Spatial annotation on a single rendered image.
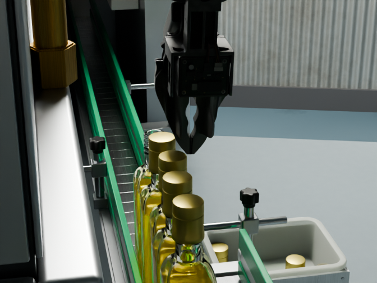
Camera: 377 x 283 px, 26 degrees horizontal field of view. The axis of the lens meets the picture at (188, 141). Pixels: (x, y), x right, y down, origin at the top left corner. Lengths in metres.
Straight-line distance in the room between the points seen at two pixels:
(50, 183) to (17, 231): 0.08
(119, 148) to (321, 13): 2.63
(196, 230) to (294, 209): 0.88
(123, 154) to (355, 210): 0.50
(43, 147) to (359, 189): 1.45
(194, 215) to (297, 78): 3.46
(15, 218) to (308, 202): 1.48
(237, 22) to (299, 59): 0.38
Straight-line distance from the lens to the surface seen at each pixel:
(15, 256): 0.31
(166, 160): 0.96
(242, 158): 1.95
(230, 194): 1.78
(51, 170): 0.40
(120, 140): 1.72
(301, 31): 4.22
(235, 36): 4.23
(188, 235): 0.87
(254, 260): 1.14
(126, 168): 1.60
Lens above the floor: 1.56
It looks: 24 degrees down
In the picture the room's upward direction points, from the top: straight up
